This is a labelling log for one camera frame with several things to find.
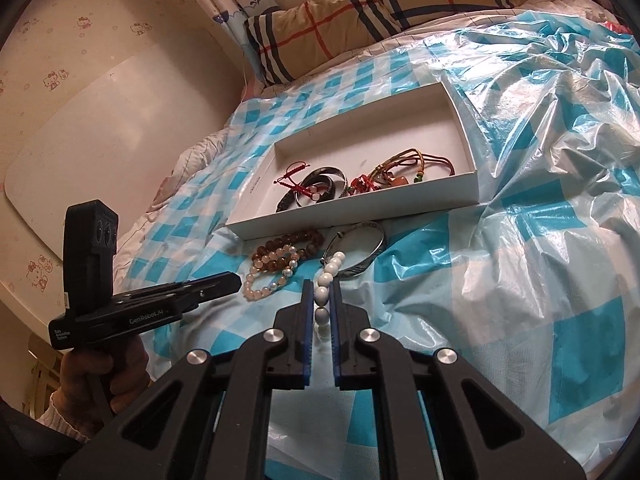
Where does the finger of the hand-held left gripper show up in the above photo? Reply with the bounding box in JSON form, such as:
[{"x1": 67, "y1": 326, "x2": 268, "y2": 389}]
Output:
[
  {"x1": 176, "y1": 280, "x2": 242, "y2": 314},
  {"x1": 114, "y1": 271, "x2": 241, "y2": 307}
]

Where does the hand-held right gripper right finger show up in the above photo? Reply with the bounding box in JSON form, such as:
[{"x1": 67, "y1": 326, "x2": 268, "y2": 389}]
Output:
[{"x1": 329, "y1": 279, "x2": 586, "y2": 480}]

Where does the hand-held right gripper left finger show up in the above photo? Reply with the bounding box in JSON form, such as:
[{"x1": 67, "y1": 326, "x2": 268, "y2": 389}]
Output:
[{"x1": 65, "y1": 279, "x2": 317, "y2": 480}]

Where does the pale bead bracelet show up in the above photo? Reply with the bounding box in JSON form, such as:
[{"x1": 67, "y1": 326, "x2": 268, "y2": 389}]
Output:
[{"x1": 243, "y1": 245, "x2": 306, "y2": 302}]

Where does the white bead bracelet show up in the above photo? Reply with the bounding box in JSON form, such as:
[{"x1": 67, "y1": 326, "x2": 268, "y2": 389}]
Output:
[{"x1": 312, "y1": 251, "x2": 347, "y2": 342}]

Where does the amber bead bracelet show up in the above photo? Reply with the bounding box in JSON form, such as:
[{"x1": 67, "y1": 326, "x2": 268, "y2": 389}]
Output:
[{"x1": 251, "y1": 242, "x2": 292, "y2": 271}]

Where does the silver bangle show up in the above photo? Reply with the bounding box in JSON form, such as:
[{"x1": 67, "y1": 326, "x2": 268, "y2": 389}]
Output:
[{"x1": 320, "y1": 221, "x2": 387, "y2": 280}]

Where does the dark brown bead bracelet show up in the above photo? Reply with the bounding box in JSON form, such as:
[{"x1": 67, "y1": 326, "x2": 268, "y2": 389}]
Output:
[{"x1": 272, "y1": 228, "x2": 326, "y2": 261}]

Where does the thin black bangle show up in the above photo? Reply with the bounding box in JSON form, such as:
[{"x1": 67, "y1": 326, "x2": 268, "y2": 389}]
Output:
[{"x1": 276, "y1": 186, "x2": 303, "y2": 215}]

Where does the red knot charm bracelet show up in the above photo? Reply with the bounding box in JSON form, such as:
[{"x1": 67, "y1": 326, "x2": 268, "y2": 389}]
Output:
[{"x1": 345, "y1": 172, "x2": 376, "y2": 199}]

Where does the orange pendant cord bracelet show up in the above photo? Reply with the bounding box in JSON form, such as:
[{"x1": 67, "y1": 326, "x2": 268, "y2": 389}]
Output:
[{"x1": 372, "y1": 149, "x2": 427, "y2": 192}]

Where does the dark red cord bracelet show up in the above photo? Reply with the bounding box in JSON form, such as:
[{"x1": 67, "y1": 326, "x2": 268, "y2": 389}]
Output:
[{"x1": 410, "y1": 152, "x2": 457, "y2": 181}]

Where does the white cardboard box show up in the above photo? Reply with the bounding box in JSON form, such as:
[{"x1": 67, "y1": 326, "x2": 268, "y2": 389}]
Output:
[{"x1": 225, "y1": 82, "x2": 482, "y2": 240}]

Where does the person's left forearm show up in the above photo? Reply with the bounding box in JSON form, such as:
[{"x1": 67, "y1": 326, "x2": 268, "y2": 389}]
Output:
[{"x1": 35, "y1": 387, "x2": 101, "y2": 444}]

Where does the person's left hand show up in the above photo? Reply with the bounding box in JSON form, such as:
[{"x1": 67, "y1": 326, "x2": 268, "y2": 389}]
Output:
[{"x1": 59, "y1": 335, "x2": 151, "y2": 414}]

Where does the light wooden rack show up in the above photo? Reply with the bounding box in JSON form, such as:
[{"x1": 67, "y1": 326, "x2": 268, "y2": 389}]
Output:
[{"x1": 27, "y1": 332, "x2": 64, "y2": 419}]

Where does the white rounded board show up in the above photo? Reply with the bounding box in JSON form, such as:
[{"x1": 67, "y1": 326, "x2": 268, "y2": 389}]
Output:
[{"x1": 2, "y1": 42, "x2": 251, "y2": 307}]

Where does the blue checkered plastic sheet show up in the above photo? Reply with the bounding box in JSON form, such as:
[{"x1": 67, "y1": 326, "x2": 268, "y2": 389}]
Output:
[{"x1": 125, "y1": 7, "x2": 640, "y2": 480}]

